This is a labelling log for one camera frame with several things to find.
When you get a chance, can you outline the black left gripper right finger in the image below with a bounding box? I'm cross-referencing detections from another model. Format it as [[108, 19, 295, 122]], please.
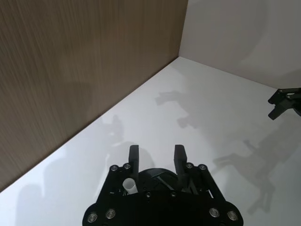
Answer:
[[174, 144, 245, 226]]

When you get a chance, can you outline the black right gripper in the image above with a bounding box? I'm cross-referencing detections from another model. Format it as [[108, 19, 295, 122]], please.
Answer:
[[268, 87, 301, 121]]

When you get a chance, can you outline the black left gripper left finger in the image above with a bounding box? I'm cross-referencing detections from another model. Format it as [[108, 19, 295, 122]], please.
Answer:
[[81, 145, 140, 226]]

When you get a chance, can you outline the small white tube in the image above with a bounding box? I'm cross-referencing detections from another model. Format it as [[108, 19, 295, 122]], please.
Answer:
[[122, 178, 138, 195]]

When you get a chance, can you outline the brown wood grain panel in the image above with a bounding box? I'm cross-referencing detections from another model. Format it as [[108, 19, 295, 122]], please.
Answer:
[[0, 0, 189, 192]]

